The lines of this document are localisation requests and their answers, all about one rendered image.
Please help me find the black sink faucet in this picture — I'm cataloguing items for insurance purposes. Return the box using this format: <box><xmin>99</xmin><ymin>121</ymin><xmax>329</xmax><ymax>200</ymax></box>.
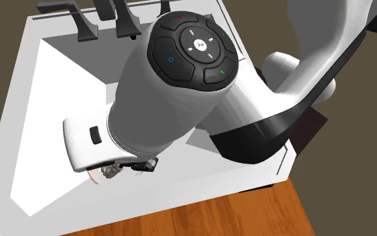
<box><xmin>37</xmin><ymin>0</ymin><xmax>173</xmax><ymax>43</ymax></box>

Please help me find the grey lumpy object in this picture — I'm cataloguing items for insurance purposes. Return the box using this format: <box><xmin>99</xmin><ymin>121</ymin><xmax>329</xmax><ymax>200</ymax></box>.
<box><xmin>100</xmin><ymin>164</ymin><xmax>125</xmax><ymax>179</ymax></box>

